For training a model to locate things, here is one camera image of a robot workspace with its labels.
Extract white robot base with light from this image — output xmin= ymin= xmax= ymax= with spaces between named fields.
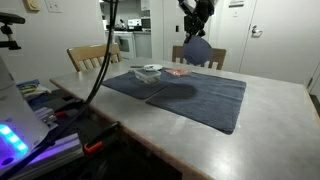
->
xmin=0 ymin=57 xmax=49 ymax=174

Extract orange handled clamp upper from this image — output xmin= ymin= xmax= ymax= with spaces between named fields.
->
xmin=54 ymin=108 xmax=78 ymax=118

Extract orange snack packet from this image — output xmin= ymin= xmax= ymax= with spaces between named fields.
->
xmin=165 ymin=68 xmax=192 ymax=76

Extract orange handled clamp lower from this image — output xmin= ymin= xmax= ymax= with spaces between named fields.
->
xmin=83 ymin=121 xmax=121 ymax=155

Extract wooden chair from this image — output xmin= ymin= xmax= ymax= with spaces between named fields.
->
xmin=172 ymin=45 xmax=227 ymax=70
xmin=67 ymin=44 xmax=107 ymax=72

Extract white kitchen stove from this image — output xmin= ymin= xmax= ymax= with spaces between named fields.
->
xmin=114 ymin=31 xmax=136 ymax=59

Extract stacked cloths and books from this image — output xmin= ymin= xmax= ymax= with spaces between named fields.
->
xmin=17 ymin=79 xmax=52 ymax=100

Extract silver door handle right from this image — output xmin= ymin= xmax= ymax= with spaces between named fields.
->
xmin=252 ymin=25 xmax=263 ymax=38

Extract dark blue placemat near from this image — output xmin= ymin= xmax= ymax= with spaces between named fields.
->
xmin=102 ymin=71 xmax=178 ymax=100

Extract aluminium rail frame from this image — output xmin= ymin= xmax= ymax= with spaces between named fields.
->
xmin=8 ymin=133 xmax=84 ymax=180

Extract white round plate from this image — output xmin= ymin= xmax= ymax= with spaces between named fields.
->
xmin=143 ymin=64 xmax=163 ymax=72

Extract orange handled clamp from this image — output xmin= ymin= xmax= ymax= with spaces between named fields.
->
xmin=83 ymin=121 xmax=121 ymax=155
xmin=54 ymin=108 xmax=78 ymax=118

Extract beige thermostat dial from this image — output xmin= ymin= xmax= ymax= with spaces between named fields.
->
xmin=24 ymin=0 xmax=40 ymax=12

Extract clear plastic tupperware container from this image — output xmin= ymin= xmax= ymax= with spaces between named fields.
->
xmin=134 ymin=69 xmax=161 ymax=84

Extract dark blue placemat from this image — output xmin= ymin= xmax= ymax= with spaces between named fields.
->
xmin=102 ymin=71 xmax=178 ymax=100
xmin=146 ymin=73 xmax=247 ymax=135

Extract wooden chair right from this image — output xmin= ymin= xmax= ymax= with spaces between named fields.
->
xmin=172 ymin=45 xmax=227 ymax=70

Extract blue plastic bowl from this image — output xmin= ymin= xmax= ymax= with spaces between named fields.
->
xmin=183 ymin=35 xmax=213 ymax=65

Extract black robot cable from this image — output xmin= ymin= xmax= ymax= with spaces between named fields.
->
xmin=0 ymin=0 xmax=120 ymax=180

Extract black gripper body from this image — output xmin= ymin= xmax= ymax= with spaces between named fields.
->
xmin=178 ymin=0 xmax=215 ymax=36

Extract dark blue placemat far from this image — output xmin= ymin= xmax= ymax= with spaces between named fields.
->
xmin=146 ymin=73 xmax=247 ymax=135

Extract wooden chair middle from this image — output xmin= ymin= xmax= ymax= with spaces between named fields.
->
xmin=67 ymin=44 xmax=107 ymax=72

